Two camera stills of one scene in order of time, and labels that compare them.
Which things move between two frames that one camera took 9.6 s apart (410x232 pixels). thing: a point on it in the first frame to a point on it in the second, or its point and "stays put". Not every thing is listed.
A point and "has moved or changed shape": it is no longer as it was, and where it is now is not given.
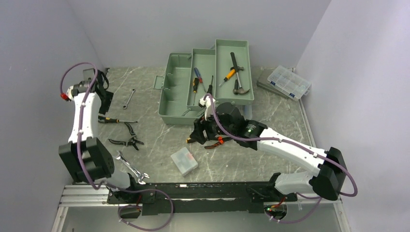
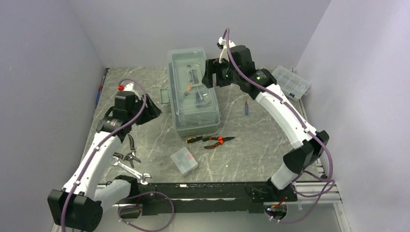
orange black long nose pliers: x=221 y=141 stays put
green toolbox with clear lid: x=223 y=73 has moved or changed shape
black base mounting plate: x=157 y=199 stays put
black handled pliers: x=132 y=141 to x=130 y=156
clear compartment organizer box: x=289 y=82 stays put
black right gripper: x=199 y=125 to x=214 y=66
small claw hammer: x=239 y=91 to x=198 y=99
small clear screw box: x=184 y=160 stays put
